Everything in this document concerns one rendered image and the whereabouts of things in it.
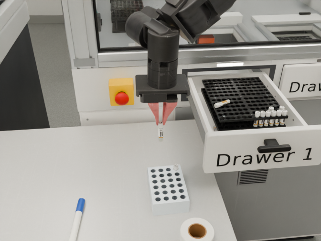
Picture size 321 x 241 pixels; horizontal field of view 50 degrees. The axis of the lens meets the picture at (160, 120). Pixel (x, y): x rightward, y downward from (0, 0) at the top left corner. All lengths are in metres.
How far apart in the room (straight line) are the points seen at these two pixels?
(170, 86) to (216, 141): 0.19
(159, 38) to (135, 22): 0.09
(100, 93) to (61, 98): 1.79
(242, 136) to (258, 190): 0.67
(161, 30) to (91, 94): 0.50
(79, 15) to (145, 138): 0.39
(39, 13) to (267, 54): 3.76
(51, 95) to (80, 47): 1.92
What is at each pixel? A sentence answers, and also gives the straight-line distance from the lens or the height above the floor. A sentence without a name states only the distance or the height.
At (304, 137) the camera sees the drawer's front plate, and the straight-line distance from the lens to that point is 0.86.
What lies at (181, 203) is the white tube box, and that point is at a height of 0.79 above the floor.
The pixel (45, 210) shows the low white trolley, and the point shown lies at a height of 0.76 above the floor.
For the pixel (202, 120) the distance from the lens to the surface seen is 0.90.
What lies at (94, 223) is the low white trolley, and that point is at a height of 0.76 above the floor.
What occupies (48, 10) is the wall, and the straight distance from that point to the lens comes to 4.56.
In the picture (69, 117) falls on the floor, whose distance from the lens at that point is 2.59.
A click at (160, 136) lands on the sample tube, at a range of 0.74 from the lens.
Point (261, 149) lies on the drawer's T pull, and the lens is 0.78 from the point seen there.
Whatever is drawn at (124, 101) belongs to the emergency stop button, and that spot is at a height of 0.87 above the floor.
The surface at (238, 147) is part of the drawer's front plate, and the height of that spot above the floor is 0.89.
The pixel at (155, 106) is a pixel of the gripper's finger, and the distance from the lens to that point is 0.67.
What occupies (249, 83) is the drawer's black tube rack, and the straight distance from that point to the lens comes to 1.06.
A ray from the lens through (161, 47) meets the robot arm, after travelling 0.61.
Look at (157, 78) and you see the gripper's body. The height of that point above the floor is 1.09.
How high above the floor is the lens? 1.38
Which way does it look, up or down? 34 degrees down
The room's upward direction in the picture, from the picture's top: straight up
